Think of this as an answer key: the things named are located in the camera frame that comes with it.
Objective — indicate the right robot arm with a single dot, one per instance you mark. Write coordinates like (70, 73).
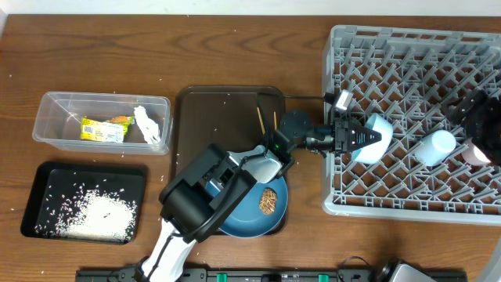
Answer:
(489, 142)

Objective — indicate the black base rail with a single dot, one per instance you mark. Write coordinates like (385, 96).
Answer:
(203, 275)

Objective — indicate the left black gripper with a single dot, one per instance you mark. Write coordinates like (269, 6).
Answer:
(339, 136)

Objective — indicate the white napkin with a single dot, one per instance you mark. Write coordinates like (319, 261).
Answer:
(148, 127)

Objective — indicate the light blue cup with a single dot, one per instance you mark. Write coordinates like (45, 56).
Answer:
(435, 148)

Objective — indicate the yellow green snack wrapper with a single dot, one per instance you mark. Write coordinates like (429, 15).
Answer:
(110, 131)

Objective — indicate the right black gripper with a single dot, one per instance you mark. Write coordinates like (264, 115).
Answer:
(468, 105)

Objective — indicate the left wooden chopstick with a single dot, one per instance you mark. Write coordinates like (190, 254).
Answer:
(261, 120)

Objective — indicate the dark blue plate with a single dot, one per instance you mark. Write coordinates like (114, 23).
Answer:
(248, 220)

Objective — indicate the clear plastic bin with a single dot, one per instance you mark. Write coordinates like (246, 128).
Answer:
(58, 122)

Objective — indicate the white rice pile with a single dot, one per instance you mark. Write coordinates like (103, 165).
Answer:
(87, 214)

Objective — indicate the brown food clump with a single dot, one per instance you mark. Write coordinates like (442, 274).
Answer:
(268, 201)

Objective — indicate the black waste tray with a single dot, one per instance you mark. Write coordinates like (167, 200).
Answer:
(60, 177)

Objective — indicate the pink cup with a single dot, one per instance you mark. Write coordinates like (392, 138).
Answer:
(473, 155)

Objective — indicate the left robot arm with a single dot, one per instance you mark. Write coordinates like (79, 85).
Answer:
(204, 194)

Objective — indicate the grey dishwasher rack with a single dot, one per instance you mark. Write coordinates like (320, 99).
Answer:
(404, 75)

